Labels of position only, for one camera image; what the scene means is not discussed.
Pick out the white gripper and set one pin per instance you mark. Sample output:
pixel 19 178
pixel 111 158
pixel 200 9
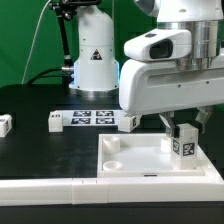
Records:
pixel 150 81

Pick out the white square tabletop part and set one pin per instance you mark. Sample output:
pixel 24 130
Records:
pixel 138 155

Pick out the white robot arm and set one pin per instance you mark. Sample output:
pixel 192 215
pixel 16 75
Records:
pixel 178 65

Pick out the fiducial marker sheet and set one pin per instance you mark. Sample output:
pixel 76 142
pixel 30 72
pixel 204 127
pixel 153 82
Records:
pixel 91 117

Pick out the white L-shaped obstacle fence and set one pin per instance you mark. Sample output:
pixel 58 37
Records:
pixel 209 187

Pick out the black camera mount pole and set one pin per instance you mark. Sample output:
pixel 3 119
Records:
pixel 65 11

